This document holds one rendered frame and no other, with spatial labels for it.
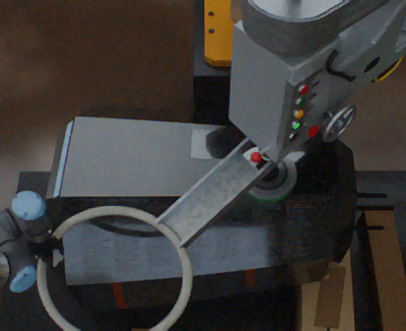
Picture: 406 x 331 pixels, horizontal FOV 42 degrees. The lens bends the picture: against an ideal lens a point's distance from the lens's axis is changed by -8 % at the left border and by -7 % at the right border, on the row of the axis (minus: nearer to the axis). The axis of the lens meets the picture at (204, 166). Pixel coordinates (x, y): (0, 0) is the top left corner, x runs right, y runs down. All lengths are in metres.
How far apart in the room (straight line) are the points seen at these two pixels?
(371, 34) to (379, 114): 1.75
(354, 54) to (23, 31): 2.74
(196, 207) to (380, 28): 0.82
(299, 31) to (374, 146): 2.04
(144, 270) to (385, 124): 1.86
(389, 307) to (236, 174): 1.21
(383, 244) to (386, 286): 0.22
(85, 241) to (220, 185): 0.55
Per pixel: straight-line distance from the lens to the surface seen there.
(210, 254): 2.04
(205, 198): 1.83
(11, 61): 3.77
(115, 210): 1.85
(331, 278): 2.57
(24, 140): 3.32
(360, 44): 1.68
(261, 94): 1.52
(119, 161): 2.06
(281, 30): 1.29
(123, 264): 2.08
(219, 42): 2.53
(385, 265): 2.81
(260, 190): 1.96
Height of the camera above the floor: 2.59
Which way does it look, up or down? 58 degrees down
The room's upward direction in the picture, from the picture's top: straight up
